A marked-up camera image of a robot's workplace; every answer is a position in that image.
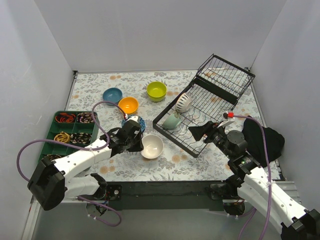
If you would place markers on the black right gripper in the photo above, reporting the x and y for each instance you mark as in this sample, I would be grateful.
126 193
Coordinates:
208 133

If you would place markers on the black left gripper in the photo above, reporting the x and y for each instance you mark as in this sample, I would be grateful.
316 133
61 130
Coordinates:
133 141

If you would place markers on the red diamond pattern bowl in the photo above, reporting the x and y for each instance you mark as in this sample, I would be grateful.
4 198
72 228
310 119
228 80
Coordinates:
142 124

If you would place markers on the beige ceramic bowl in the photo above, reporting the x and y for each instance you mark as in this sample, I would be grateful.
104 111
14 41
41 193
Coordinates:
152 146

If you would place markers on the mint green flower bowl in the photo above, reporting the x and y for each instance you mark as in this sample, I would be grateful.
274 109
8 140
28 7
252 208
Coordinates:
172 121

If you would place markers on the orange plastic bowl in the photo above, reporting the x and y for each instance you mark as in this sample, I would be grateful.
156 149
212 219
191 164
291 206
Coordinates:
129 105

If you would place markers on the blue striped white bowl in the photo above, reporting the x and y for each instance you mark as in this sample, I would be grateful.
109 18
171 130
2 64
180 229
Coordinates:
183 103

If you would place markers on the blue ceramic bowl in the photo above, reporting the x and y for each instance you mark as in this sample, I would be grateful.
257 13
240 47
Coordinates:
112 95

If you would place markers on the lime green bowl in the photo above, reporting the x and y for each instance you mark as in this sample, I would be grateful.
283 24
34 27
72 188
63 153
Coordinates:
156 89
156 98

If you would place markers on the black wire dish rack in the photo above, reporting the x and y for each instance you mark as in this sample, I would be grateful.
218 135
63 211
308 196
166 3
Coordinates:
216 87

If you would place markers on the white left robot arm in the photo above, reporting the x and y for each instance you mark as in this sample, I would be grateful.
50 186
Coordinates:
75 165

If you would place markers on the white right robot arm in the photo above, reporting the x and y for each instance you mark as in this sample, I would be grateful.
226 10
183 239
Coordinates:
292 220

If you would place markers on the dark patterned rubber bands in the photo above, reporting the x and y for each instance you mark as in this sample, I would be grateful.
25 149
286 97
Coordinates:
84 118

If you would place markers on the green compartment tray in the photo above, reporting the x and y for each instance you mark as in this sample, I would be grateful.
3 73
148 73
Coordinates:
76 128

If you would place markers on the yellow rubber bands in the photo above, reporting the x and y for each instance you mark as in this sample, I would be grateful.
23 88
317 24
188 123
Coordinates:
62 137

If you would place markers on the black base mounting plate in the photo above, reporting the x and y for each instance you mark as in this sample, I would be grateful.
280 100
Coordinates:
172 195

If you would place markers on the orange rubber bands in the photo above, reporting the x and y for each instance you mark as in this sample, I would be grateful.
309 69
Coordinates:
65 117

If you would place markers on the brown rubber bands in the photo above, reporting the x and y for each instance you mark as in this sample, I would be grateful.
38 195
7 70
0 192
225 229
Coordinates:
51 157

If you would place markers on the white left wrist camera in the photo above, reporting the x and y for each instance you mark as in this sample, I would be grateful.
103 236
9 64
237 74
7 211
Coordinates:
135 118

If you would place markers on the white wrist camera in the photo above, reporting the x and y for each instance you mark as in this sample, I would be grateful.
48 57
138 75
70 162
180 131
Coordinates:
135 118
228 118

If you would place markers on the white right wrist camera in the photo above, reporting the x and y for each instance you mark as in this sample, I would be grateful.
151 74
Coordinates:
228 118

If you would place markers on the aluminium frame rail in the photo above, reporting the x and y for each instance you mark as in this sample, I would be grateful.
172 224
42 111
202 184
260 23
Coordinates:
293 220

